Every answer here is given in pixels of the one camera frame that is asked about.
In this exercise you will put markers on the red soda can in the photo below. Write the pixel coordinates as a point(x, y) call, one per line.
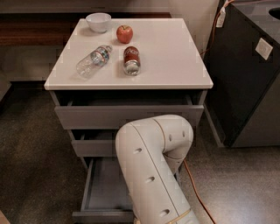
point(131, 61)

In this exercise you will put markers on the white label sticker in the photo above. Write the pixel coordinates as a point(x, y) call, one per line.
point(264, 48)

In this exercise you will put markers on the grey drawer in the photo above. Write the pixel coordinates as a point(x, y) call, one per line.
point(93, 142)
point(106, 198)
point(108, 111)

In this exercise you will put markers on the red apple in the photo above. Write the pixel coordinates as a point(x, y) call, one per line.
point(124, 34)

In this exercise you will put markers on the clear plastic water bottle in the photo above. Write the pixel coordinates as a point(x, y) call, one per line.
point(97, 59)

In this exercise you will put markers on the grey top drawer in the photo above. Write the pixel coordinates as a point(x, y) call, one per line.
point(108, 111)

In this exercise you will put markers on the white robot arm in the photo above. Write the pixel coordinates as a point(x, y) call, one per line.
point(149, 152)

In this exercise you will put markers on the white bowl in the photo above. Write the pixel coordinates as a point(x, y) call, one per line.
point(98, 22)

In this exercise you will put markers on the white-topped grey cabinet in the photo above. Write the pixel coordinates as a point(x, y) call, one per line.
point(170, 62)

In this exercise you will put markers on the grey middle drawer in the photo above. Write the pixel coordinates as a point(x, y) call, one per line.
point(93, 142)

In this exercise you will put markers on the dark wooden bench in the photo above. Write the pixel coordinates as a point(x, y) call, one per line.
point(38, 29)

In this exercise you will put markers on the grey bottom drawer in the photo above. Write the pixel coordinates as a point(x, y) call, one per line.
point(106, 198)

